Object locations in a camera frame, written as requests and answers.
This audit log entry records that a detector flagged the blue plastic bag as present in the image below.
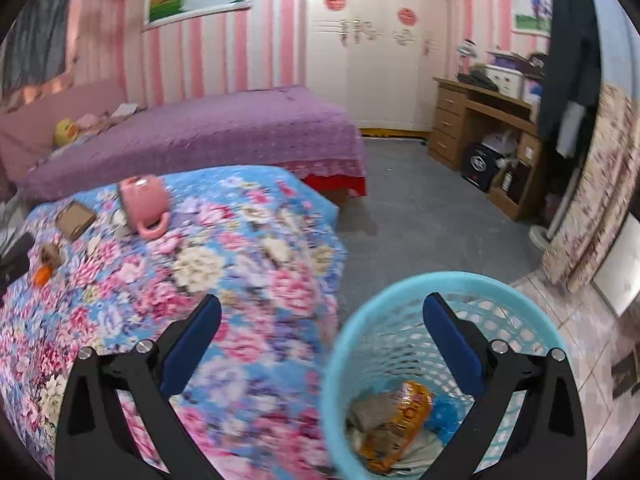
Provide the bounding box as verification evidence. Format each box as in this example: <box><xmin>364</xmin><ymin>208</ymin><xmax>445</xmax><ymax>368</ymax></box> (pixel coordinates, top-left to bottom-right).
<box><xmin>425</xmin><ymin>394</ymin><xmax>474</xmax><ymax>444</ymax></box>

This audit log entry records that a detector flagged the pink mug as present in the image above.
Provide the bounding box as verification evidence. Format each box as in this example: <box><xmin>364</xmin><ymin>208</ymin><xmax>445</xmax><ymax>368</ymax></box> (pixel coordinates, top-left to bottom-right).
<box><xmin>119</xmin><ymin>175</ymin><xmax>171</xmax><ymax>239</ymax></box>

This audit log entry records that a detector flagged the white box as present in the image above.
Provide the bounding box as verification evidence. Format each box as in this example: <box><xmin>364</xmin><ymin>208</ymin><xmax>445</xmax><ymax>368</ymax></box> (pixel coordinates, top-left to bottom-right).
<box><xmin>485</xmin><ymin>66</ymin><xmax>526</xmax><ymax>97</ymax></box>

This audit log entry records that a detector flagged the white wardrobe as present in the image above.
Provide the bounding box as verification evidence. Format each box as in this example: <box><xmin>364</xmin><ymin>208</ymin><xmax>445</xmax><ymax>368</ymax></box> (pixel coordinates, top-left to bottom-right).
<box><xmin>306</xmin><ymin>0</ymin><xmax>453</xmax><ymax>132</ymax></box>

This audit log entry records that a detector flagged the brown cloth bag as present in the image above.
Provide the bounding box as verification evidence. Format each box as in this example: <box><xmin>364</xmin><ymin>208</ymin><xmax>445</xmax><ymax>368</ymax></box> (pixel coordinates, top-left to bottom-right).
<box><xmin>350</xmin><ymin>392</ymin><xmax>402</xmax><ymax>432</ymax></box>

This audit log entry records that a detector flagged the white fan stand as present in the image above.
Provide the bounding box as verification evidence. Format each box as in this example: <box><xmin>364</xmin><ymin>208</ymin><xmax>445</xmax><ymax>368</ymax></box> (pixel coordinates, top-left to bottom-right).
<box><xmin>529</xmin><ymin>160</ymin><xmax>585</xmax><ymax>255</ymax></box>

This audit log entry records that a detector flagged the purple bed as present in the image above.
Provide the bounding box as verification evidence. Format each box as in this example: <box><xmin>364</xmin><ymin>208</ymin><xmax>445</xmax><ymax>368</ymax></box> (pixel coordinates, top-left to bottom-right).
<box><xmin>22</xmin><ymin>85</ymin><xmax>368</xmax><ymax>203</ymax></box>

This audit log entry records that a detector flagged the brown phone case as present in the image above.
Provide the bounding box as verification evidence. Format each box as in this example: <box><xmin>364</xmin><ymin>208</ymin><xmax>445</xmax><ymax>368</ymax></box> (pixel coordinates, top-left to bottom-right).
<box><xmin>55</xmin><ymin>200</ymin><xmax>97</xmax><ymax>240</ymax></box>

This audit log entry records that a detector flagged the grey curtain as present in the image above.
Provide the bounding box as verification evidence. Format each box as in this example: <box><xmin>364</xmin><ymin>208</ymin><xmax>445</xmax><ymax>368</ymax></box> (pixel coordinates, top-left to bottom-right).
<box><xmin>0</xmin><ymin>0</ymin><xmax>77</xmax><ymax>92</ymax></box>

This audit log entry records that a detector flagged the dark hanging jacket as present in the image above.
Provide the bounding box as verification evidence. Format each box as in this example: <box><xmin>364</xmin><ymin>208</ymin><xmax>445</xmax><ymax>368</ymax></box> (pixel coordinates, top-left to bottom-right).
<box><xmin>537</xmin><ymin>0</ymin><xmax>603</xmax><ymax>158</ymax></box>

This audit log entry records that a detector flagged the wall picture with figures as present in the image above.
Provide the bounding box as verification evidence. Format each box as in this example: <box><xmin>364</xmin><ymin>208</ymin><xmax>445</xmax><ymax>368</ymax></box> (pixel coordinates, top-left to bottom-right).
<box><xmin>512</xmin><ymin>0</ymin><xmax>556</xmax><ymax>37</ymax></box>

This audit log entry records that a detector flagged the yellow duck plush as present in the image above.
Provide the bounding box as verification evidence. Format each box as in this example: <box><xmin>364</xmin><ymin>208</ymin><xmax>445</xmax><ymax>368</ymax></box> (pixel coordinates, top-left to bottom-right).
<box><xmin>54</xmin><ymin>119</ymin><xmax>81</xmax><ymax>148</ymax></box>

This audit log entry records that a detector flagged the orange snack packet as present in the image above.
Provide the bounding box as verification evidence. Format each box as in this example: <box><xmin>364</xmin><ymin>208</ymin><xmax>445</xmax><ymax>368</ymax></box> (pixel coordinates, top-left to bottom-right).
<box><xmin>359</xmin><ymin>381</ymin><xmax>435</xmax><ymax>474</ymax></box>

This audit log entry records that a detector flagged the black wallet case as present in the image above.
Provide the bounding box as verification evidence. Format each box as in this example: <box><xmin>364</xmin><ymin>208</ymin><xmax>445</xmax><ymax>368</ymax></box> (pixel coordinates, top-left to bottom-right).
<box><xmin>0</xmin><ymin>232</ymin><xmax>35</xmax><ymax>297</ymax></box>

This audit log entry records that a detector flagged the black bag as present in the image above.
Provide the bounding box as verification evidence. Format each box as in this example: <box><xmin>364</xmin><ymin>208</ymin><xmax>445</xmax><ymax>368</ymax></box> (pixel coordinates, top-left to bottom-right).
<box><xmin>460</xmin><ymin>142</ymin><xmax>501</xmax><ymax>192</ymax></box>

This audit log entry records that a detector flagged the white board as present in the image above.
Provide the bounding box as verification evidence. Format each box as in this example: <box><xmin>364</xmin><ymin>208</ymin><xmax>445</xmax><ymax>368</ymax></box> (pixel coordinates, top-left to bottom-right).
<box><xmin>592</xmin><ymin>215</ymin><xmax>640</xmax><ymax>319</ymax></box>

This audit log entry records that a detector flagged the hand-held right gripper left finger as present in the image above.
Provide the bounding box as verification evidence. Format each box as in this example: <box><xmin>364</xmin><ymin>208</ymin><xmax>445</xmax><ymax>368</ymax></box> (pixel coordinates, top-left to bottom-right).
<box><xmin>54</xmin><ymin>294</ymin><xmax>223</xmax><ymax>480</ymax></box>

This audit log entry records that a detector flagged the pink bed headboard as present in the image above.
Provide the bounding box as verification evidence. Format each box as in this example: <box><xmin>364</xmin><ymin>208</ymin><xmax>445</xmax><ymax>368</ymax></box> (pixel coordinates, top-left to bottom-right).
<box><xmin>0</xmin><ymin>80</ymin><xmax>128</xmax><ymax>173</ymax></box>

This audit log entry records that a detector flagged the floral curtain cloth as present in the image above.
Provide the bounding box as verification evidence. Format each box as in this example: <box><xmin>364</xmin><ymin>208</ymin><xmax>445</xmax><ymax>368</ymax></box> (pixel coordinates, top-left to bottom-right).
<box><xmin>542</xmin><ymin>82</ymin><xmax>640</xmax><ymax>295</ymax></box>

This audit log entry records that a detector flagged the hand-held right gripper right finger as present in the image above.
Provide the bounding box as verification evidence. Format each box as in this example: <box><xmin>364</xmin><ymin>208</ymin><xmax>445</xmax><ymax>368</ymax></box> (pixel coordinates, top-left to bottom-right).
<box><xmin>422</xmin><ymin>292</ymin><xmax>588</xmax><ymax>480</ymax></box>

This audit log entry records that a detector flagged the pink cloth heap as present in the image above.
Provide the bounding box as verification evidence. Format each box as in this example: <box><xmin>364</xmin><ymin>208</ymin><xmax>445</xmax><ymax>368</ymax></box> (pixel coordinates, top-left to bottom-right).
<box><xmin>77</xmin><ymin>112</ymin><xmax>113</xmax><ymax>137</ymax></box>

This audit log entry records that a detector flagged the blue plastic basket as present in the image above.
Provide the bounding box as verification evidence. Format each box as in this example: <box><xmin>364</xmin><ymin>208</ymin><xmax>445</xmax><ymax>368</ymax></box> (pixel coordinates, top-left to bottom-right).
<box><xmin>320</xmin><ymin>271</ymin><xmax>571</xmax><ymax>480</ymax></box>

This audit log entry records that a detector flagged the wooden desk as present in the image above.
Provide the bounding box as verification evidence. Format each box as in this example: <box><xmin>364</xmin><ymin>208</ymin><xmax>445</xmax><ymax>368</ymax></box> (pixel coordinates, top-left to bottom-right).
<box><xmin>429</xmin><ymin>77</ymin><xmax>548</xmax><ymax>222</ymax></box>

